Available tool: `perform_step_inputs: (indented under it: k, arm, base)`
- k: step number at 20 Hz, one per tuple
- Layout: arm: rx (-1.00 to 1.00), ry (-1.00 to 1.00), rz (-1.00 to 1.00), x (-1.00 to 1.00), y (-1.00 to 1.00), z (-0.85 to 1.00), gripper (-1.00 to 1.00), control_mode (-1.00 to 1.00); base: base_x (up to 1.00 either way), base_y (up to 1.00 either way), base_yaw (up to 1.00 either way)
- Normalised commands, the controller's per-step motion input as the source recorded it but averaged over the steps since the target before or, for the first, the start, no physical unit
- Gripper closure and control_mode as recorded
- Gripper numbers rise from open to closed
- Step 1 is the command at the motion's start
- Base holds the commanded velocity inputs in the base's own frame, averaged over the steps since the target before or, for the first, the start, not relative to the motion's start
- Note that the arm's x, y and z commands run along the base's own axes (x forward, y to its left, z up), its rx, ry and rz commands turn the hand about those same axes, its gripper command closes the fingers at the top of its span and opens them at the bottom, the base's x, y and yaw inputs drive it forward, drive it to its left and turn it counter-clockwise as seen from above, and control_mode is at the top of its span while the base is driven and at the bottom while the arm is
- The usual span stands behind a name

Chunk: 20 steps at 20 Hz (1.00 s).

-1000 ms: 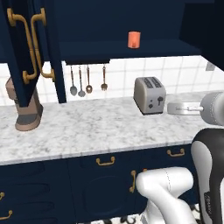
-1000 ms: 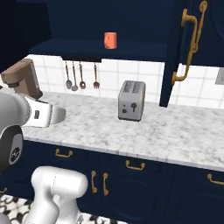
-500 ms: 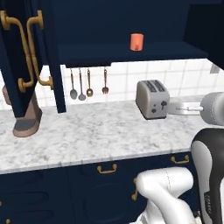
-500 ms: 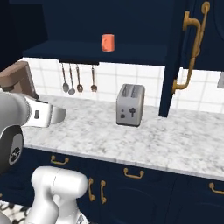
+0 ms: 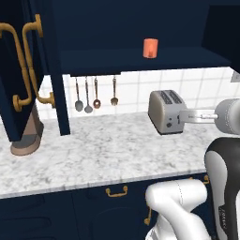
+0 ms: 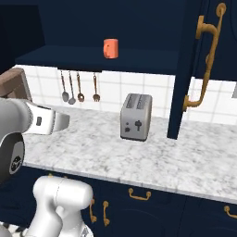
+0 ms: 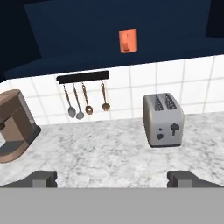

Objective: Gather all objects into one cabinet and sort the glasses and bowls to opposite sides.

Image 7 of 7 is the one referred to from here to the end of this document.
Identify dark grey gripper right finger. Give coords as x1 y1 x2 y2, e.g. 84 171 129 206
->
166 170 224 188

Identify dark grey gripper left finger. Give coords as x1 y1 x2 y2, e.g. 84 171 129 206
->
0 171 58 188

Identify brown coffee machine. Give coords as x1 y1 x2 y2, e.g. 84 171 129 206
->
0 88 42 164

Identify silver toaster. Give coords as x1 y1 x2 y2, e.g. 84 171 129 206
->
142 92 186 149

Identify silver hanging spoon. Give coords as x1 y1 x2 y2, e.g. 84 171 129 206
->
62 83 77 119
72 82 86 121

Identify copper hanging slotted spoon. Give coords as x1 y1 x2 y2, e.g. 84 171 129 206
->
80 82 94 116

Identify copper hanging spork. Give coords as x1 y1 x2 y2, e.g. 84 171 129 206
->
100 80 111 112

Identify black utensil rail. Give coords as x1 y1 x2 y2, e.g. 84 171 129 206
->
56 70 111 85

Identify orange wall switch plate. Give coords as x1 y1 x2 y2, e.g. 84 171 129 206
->
118 28 139 54

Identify dark blue wall cabinets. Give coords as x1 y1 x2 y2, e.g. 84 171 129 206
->
0 0 224 83

